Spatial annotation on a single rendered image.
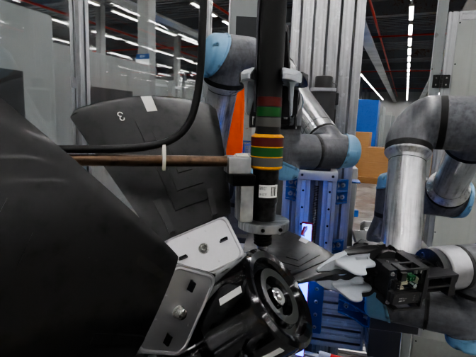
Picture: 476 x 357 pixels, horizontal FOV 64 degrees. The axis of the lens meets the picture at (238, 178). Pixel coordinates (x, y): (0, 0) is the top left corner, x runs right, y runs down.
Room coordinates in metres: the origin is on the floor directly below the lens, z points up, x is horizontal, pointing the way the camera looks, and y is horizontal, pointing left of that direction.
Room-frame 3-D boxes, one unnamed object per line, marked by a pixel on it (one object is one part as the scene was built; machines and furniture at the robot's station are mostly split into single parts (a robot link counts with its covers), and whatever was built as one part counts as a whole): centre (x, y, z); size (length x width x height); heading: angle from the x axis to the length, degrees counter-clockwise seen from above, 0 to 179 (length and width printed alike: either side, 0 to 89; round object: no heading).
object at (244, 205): (0.50, -0.03, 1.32); 0.09 x 0.07 x 0.10; 104
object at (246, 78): (0.53, -0.01, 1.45); 0.09 x 0.03 x 0.06; 161
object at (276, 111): (0.50, -0.04, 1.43); 0.03 x 0.03 x 0.01
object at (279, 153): (0.50, -0.04, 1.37); 0.04 x 0.04 x 0.01
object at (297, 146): (0.79, -0.10, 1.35); 0.11 x 0.08 x 0.11; 112
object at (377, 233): (1.19, -0.51, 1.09); 0.15 x 0.15 x 0.10
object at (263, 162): (0.50, -0.04, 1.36); 0.04 x 0.04 x 0.01
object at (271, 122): (0.50, -0.04, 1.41); 0.03 x 0.03 x 0.01
